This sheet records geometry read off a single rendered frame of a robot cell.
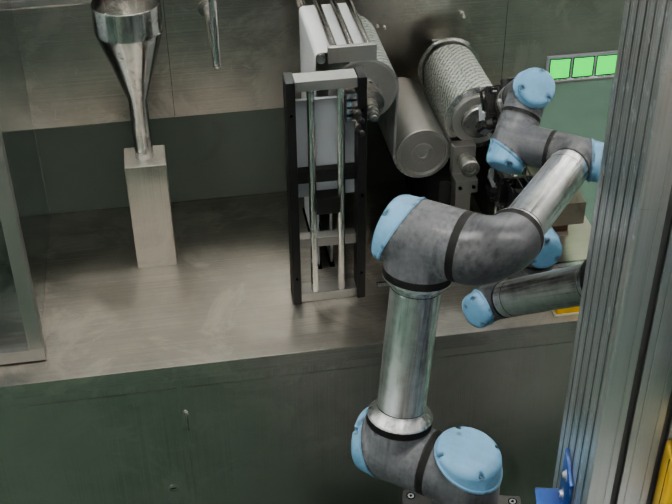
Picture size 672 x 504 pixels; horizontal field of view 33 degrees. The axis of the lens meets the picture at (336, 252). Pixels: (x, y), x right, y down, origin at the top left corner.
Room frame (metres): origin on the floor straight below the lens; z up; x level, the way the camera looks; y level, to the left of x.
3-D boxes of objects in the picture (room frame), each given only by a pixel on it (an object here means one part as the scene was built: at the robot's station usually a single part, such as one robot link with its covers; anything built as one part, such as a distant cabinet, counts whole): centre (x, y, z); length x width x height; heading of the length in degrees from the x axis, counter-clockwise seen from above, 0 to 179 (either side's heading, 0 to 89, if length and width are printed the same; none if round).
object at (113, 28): (2.14, 0.42, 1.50); 0.14 x 0.14 x 0.06
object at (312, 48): (2.26, 0.05, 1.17); 0.34 x 0.05 x 0.54; 9
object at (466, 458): (1.37, -0.22, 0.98); 0.13 x 0.12 x 0.14; 61
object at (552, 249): (1.90, -0.41, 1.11); 0.11 x 0.08 x 0.09; 9
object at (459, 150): (2.11, -0.28, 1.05); 0.06 x 0.05 x 0.31; 9
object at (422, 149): (2.26, -0.17, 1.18); 0.26 x 0.12 x 0.12; 9
